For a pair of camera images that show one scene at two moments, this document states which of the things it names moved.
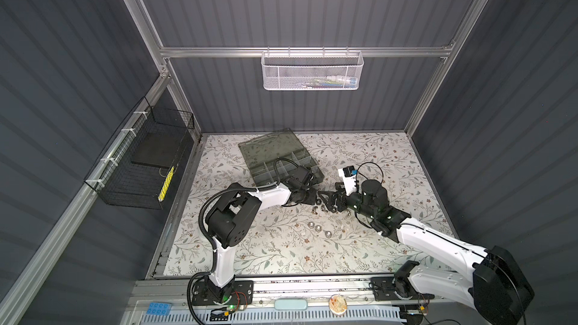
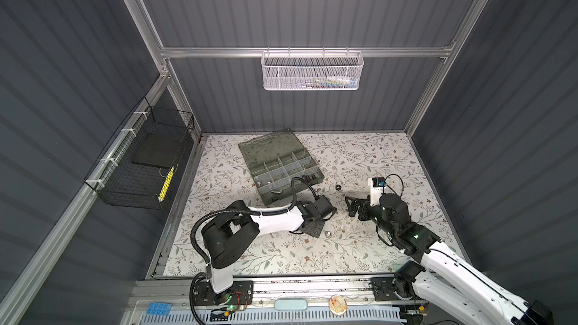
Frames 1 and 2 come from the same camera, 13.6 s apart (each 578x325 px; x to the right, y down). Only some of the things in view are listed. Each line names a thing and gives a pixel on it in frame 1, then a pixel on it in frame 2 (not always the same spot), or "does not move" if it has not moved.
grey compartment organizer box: x=272 y=159 does not move
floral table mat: x=308 y=241 does not move
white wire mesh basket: x=308 y=71 does not move
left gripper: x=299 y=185 to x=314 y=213
